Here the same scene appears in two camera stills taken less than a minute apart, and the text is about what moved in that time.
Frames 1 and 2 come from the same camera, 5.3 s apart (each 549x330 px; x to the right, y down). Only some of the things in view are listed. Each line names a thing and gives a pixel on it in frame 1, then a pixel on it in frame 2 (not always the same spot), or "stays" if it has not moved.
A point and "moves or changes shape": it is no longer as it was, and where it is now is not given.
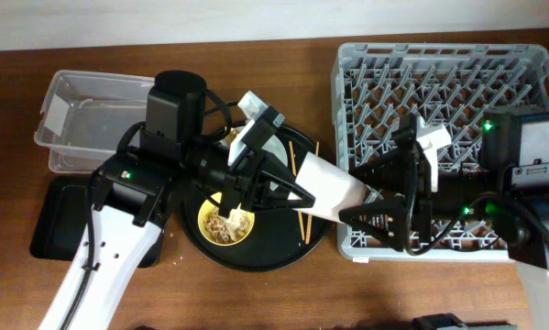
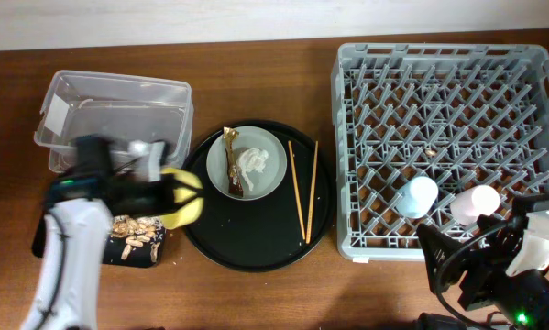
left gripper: x=247 y=182 -> x=148 y=188
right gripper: x=419 y=203 -> x=497 y=253
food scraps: x=227 y=229 moves or changes shape
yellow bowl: x=225 y=231 -> x=181 y=194
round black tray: x=277 y=237 stays
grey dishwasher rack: x=376 y=86 stays
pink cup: x=333 y=186 moves or changes shape
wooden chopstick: x=293 y=162 stays
